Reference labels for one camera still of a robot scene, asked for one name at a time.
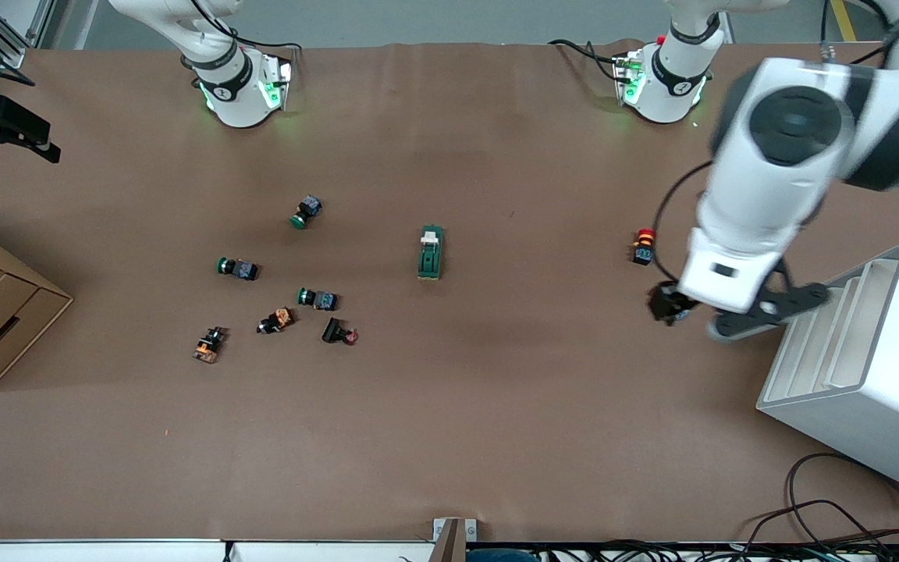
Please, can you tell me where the grey metal bracket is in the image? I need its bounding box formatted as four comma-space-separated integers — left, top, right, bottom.
432, 518, 478, 562

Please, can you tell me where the black looped floor cable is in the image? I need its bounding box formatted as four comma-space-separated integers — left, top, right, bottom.
787, 453, 899, 547

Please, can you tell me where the red stop button yellow ring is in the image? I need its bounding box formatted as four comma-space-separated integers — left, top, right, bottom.
631, 228, 658, 266

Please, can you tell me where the green load switch white lever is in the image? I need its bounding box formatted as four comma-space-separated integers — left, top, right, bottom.
417, 225, 446, 281

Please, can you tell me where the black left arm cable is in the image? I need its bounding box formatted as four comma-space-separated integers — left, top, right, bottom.
652, 0, 891, 286

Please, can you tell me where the green push button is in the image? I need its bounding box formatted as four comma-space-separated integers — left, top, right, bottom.
216, 256, 259, 282
296, 286, 339, 311
290, 195, 323, 230

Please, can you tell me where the black left base cable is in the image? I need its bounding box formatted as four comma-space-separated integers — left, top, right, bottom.
548, 37, 624, 80

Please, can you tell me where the orange black selector switch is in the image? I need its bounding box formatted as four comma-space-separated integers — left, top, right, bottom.
192, 326, 228, 365
257, 308, 295, 335

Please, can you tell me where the white slotted storage rack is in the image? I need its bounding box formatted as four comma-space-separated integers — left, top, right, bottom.
756, 241, 899, 503

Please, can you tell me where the aluminium frame extrusion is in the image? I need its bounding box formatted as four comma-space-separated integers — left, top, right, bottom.
0, 0, 57, 68

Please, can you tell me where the black square push button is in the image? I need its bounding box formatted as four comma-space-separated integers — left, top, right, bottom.
321, 317, 359, 346

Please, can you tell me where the black cable along table edge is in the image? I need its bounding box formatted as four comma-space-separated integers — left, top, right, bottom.
535, 537, 899, 562

